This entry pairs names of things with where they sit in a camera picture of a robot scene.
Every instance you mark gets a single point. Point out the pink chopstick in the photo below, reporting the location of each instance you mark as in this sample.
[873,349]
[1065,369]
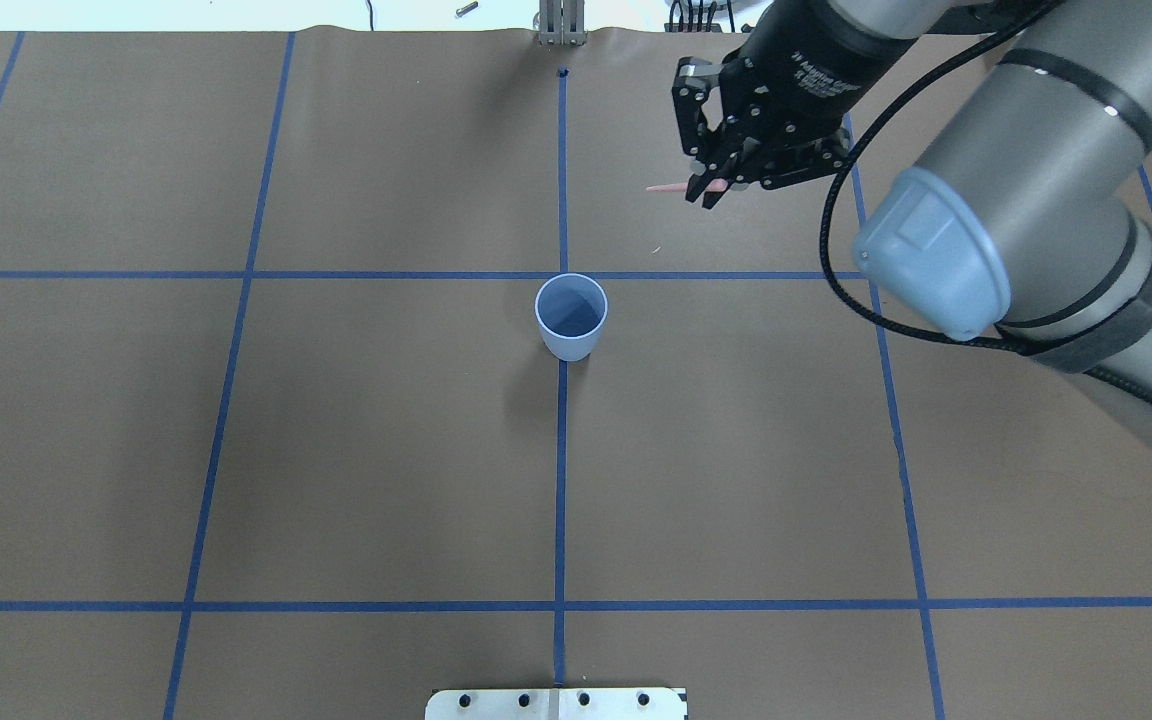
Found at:
[671,187]

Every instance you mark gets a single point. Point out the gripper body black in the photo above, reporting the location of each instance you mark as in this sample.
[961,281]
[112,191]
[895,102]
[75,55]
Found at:
[808,62]

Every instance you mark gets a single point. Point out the light blue plastic cup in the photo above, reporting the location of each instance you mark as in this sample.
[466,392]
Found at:
[571,310]

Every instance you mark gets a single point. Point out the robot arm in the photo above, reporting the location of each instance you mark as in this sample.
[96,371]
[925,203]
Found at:
[1006,233]

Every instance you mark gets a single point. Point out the aluminium frame post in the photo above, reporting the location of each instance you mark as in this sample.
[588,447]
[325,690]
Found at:
[561,23]

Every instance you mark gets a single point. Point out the white pedestal column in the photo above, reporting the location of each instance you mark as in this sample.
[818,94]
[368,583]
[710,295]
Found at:
[559,703]

